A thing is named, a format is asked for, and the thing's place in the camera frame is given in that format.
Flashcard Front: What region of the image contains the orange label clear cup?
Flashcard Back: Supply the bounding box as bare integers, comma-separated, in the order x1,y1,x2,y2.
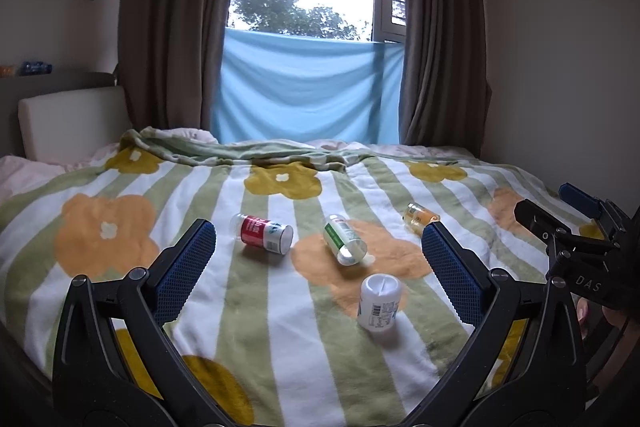
402,202,440,236

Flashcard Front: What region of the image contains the white headboard cushion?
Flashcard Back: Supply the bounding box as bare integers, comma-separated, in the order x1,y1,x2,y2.
17,87,131,165

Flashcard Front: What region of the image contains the light blue hanging sheet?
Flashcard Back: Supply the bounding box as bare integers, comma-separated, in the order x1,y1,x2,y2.
212,29,405,144

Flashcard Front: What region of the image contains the red and white cup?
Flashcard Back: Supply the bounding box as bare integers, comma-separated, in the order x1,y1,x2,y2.
231,213,294,256

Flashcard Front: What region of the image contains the blue toy on shelf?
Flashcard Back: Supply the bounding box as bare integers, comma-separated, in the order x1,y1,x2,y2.
20,61,53,76

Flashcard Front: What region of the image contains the green label clear cup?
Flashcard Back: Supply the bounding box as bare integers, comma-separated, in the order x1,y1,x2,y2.
322,215,368,267

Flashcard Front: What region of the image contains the person's right hand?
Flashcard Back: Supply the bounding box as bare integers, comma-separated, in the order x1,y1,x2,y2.
576,297,627,338

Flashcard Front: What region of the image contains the brown curtain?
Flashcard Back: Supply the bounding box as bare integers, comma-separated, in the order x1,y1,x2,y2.
399,0,491,155
117,0,230,129

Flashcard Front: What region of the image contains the floral striped fleece blanket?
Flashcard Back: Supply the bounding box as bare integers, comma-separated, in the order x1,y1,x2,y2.
0,126,606,427

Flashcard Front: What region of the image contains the brown left curtain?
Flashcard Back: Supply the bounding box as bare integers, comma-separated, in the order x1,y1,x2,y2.
117,0,230,129

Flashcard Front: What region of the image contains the white blue label cup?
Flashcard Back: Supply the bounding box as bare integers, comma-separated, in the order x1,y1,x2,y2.
357,273,402,333

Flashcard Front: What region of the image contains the brown right curtain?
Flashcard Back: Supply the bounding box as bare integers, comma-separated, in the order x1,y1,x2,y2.
399,0,491,155

